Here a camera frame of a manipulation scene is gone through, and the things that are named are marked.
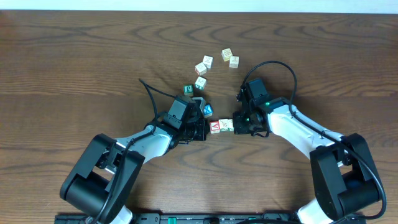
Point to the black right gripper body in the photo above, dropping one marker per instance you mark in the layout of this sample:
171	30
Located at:
245	122

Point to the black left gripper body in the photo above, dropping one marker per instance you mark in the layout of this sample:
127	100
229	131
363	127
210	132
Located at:
197	130

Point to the red A wooden block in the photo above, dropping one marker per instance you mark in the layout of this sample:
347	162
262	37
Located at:
214	127

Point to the engraved number wooden block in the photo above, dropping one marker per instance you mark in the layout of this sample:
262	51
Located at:
224	124

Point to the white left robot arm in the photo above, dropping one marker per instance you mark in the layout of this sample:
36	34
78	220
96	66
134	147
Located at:
101	180

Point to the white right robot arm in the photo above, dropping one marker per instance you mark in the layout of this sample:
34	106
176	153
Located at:
345	178

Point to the blue X wooden block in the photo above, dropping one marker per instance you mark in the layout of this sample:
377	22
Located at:
208	111

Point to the green letter wooden block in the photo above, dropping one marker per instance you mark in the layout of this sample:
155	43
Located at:
188	90

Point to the green edged wooden block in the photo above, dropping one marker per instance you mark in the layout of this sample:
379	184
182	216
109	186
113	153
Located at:
200	83

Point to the red M wooden block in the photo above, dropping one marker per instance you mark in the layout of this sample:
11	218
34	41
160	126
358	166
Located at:
200	69

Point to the pale engraved wooden block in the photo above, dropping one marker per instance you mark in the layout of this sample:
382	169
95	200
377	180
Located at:
234	62

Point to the plain engraved wooden block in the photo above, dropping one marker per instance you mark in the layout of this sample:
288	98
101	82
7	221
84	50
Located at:
208	61

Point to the tan engraved wooden block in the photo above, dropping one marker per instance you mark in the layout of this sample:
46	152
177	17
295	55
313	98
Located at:
226	54

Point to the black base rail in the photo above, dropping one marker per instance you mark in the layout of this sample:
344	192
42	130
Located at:
155	218

